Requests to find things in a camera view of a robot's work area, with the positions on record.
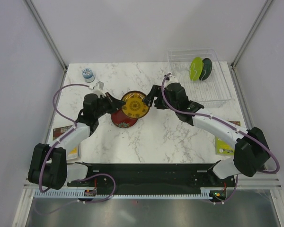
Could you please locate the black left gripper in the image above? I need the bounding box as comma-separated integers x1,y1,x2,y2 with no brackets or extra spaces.
94,92,125,118

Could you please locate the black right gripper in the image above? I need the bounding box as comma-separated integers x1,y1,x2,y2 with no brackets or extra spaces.
142,84,178,112

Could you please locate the red floral plate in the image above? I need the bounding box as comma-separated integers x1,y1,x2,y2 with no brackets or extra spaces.
111,110,138,128

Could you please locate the yellow patterned plate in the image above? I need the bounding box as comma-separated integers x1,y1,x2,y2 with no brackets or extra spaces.
121,91,150,119

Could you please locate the lime green plate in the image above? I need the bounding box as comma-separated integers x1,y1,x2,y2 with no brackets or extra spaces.
190,57,203,81

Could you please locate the dark green plate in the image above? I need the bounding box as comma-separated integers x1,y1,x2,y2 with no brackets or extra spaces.
199,58,213,81

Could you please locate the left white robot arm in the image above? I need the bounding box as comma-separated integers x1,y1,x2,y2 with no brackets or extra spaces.
28,92,125,193

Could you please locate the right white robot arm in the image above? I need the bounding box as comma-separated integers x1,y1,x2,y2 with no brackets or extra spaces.
142,83,270,186

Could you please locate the blue white round jar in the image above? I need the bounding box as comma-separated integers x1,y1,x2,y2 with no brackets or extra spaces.
81,68,95,83

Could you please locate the yellow white booklet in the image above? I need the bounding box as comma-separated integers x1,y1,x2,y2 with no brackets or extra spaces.
52,126,81,162

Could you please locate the green printed booklet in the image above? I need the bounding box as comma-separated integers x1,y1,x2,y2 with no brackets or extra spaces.
215,122,241,156

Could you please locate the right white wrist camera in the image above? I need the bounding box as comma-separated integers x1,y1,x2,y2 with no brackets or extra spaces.
165,73,178,84

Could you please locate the white wire dish rack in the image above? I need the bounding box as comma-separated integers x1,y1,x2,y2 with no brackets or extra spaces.
168,48,231,107

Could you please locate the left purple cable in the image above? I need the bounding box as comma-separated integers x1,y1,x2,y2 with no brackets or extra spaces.
39,84,116,215

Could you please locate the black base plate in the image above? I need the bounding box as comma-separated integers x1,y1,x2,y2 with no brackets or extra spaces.
67,163,235,194

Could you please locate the white slotted cable duct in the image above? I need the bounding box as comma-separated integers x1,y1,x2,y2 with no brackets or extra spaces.
34,188,217,200

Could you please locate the aluminium frame rail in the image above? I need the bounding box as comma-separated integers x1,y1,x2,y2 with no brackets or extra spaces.
23,173,281,190

